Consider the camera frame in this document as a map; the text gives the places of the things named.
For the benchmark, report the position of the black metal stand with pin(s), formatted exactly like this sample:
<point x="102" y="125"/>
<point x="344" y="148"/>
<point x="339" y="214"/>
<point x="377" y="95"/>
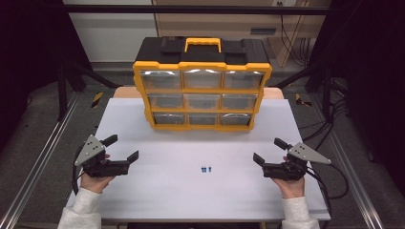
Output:
<point x="62" y="95"/>
<point x="326" y="95"/>

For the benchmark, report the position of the person's right hand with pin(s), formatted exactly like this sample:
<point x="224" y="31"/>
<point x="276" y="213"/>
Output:
<point x="291" y="187"/>

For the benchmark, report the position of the black curtain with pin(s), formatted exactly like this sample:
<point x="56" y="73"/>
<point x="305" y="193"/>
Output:
<point x="28" y="63"/>
<point x="375" y="79"/>

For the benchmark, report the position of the yellow black hazard tape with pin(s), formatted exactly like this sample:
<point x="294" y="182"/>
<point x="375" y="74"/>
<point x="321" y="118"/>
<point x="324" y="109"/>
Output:
<point x="97" y="99"/>
<point x="301" y="100"/>

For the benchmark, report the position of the yellow black organizer case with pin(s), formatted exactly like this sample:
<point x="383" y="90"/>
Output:
<point x="203" y="66"/>

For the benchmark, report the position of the black overhead frame bar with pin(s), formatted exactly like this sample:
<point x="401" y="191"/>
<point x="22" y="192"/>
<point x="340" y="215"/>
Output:
<point x="191" y="9"/>

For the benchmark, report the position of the white table board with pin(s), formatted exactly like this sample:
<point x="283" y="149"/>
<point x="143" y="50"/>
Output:
<point x="191" y="197"/>

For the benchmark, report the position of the aluminium floor rail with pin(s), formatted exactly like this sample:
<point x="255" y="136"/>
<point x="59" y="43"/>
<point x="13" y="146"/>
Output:
<point x="366" y="206"/>
<point x="38" y="165"/>

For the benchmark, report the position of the small transparent drawer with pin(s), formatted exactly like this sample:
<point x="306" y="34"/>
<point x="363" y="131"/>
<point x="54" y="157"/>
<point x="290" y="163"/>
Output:
<point x="160" y="80"/>

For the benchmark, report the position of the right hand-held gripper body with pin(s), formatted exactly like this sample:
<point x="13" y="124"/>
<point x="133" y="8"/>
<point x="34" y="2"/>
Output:
<point x="283" y="171"/>

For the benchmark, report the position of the person's left hand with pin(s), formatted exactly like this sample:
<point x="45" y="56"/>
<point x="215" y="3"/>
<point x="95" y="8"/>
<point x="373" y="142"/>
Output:
<point x="94" y="184"/>

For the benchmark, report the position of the wooden table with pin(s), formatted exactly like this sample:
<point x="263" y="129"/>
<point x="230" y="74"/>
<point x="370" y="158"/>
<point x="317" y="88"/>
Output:
<point x="125" y="93"/>

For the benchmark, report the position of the grid of clear plastic bins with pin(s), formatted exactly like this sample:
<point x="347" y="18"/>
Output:
<point x="202" y="79"/>

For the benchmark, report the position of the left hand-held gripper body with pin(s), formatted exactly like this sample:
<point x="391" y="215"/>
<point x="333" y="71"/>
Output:
<point x="105" y="168"/>

